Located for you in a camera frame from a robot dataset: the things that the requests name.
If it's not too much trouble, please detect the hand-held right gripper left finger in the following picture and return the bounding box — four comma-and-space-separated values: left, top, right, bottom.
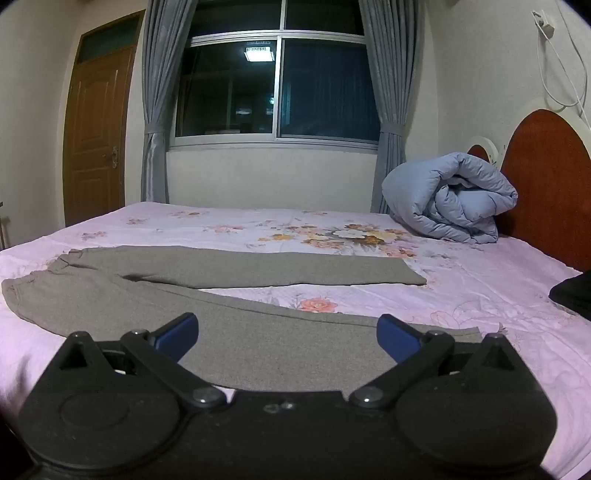
48, 312, 228, 410

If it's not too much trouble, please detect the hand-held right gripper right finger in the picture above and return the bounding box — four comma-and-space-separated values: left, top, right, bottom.
349, 314, 532, 411

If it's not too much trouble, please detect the bed with pink floral sheet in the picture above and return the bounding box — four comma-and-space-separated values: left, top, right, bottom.
0, 202, 591, 480

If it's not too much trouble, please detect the rolled light blue quilt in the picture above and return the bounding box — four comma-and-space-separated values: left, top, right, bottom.
381, 152, 519, 245

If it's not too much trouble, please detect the black cloth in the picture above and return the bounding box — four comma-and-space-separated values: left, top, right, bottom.
549, 271, 591, 320

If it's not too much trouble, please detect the brown wooden door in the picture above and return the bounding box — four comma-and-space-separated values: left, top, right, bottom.
62, 9, 146, 228

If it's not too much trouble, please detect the red-brown wooden headboard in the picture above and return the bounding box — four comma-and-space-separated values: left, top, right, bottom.
465, 97, 591, 273

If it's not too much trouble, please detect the grey curtain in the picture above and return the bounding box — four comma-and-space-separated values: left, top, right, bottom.
358, 0, 408, 216
140, 0, 200, 205

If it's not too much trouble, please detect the sliding glass window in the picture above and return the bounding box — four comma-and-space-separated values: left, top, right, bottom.
167, 0, 382, 151

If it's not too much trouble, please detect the white wall cable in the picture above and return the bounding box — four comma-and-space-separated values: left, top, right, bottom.
531, 9, 591, 112

